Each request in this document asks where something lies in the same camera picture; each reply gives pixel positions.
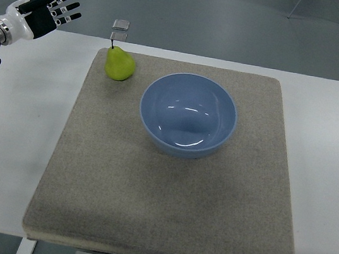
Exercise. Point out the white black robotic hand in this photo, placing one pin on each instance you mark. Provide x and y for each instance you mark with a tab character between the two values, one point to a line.
32	19

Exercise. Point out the green pear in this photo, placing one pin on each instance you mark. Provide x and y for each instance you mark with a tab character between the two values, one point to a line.
119	65

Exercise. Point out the blue ceramic bowl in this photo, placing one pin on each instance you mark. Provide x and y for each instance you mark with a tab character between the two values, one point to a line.
187	115

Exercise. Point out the upper metal floor plate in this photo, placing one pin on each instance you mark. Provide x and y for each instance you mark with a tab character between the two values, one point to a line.
121	25

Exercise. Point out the metal floor plate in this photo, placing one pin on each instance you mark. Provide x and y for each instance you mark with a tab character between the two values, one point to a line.
121	25
118	36

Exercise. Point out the lower metal floor plate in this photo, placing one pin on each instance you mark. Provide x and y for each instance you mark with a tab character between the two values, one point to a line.
118	36

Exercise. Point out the beige fabric mat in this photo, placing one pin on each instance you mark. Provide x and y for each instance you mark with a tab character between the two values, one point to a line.
108	188

